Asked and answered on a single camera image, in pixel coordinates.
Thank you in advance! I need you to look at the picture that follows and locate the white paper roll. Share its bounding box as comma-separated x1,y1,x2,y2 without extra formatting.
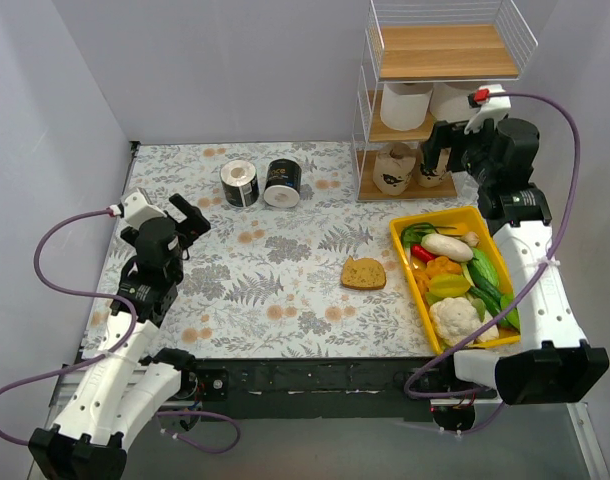
429,82,480,123
380,82,433,131

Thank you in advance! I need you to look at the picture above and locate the brown roll barcode label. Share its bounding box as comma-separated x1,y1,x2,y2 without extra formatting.
413,149,451,188

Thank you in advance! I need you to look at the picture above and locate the brown roll cartoon print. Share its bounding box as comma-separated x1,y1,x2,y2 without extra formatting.
372,142,416,196

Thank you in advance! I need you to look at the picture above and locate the black roll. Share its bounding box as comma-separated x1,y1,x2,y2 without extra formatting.
220,160,259,208
263,159,302,209

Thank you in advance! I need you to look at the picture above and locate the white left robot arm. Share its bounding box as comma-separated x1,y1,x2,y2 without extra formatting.
29,188,210,479

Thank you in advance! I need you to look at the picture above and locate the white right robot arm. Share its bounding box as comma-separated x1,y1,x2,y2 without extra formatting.
421,118,609,405

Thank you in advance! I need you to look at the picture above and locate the garlic bulb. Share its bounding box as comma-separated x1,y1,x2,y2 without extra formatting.
460,231,480,248

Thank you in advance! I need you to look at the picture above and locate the green leafy vegetable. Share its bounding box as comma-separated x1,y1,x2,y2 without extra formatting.
399,222,460,249

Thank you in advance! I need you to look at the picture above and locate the floral patterned table mat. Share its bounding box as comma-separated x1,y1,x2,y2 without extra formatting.
82,139,516,360

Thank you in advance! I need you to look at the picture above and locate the white radish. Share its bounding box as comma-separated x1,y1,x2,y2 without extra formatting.
421,233,474,263

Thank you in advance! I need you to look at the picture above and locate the red chili pepper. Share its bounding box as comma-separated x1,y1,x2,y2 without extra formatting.
410,244,436,264

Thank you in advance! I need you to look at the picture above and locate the orange bell pepper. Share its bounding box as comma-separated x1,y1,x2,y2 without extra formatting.
425,256,462,279

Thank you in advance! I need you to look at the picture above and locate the yellow plastic tray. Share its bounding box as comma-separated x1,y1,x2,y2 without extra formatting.
390,206,513,355

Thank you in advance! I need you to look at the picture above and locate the yellow green starfruit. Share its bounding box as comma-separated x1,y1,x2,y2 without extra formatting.
428,273,472,298

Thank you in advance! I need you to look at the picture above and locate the green round lotus pod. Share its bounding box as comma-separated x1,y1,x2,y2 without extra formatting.
499,292,522,331

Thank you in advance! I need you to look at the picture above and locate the slice of brown bread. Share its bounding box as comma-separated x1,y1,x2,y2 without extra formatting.
341,257,387,290

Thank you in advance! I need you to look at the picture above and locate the white cauliflower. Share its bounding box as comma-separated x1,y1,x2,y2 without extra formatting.
429,297,493,346

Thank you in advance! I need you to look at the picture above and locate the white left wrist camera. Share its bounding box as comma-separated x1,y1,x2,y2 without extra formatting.
109,187,166,230

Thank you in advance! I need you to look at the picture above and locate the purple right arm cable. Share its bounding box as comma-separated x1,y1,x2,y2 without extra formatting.
403,92,582,434

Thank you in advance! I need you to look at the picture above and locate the white wire wooden shelf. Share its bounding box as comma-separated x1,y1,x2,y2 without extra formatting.
351,1,538,201

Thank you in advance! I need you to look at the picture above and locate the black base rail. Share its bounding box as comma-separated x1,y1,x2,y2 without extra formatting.
59,357,526,431

